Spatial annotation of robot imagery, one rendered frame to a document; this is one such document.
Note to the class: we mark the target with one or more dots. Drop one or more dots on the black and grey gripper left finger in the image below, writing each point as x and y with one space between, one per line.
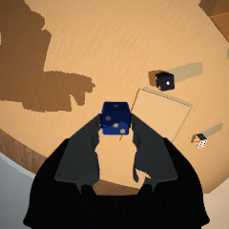
72 164

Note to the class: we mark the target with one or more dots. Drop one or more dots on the white die with black pips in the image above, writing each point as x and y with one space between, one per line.
200 141

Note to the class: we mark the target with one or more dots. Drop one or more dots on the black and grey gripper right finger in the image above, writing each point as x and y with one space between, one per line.
159 163

